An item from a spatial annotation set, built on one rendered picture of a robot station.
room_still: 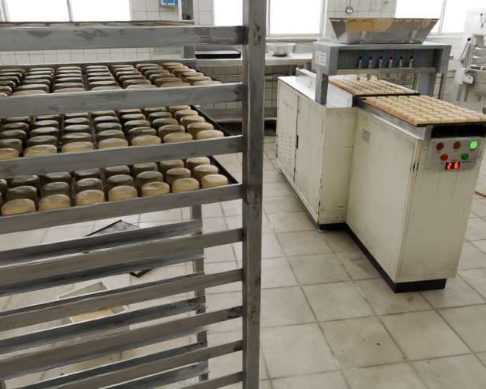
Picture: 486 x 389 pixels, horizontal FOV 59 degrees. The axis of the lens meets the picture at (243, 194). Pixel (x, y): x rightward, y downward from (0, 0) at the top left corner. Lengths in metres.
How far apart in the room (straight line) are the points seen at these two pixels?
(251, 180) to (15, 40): 0.41
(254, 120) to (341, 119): 1.93
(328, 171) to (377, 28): 0.86
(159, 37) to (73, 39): 0.12
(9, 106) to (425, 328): 1.97
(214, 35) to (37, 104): 0.28
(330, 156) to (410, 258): 0.79
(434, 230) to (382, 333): 0.56
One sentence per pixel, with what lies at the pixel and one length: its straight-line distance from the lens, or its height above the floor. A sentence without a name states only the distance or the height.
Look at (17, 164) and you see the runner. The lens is 0.73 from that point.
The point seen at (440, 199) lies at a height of 0.54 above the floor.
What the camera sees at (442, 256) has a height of 0.22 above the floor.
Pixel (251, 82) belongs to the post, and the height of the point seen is 1.25.
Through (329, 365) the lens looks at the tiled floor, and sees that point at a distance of 1.96.
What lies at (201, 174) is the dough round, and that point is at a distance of 0.86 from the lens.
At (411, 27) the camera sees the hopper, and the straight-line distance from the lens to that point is 2.77.
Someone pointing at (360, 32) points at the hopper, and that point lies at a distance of 2.66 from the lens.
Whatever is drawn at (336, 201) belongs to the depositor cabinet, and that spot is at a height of 0.24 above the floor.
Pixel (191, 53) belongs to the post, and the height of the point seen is 1.26.
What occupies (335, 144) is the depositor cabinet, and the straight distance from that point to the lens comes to 2.67.
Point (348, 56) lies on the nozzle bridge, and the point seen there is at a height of 1.11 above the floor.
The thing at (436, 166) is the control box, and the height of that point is 0.72.
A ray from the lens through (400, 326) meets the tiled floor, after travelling 2.23.
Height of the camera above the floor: 1.36
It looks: 23 degrees down
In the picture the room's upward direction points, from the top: straight up
